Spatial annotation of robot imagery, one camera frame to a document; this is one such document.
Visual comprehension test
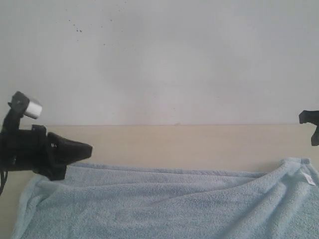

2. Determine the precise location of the light blue fluffy towel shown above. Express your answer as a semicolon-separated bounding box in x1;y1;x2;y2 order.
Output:
12;158;319;239

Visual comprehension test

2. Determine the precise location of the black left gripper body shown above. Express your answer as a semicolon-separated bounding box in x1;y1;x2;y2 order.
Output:
0;124;54;174

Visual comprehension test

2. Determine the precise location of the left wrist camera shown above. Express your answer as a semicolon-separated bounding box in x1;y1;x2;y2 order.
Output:
1;91;42;131

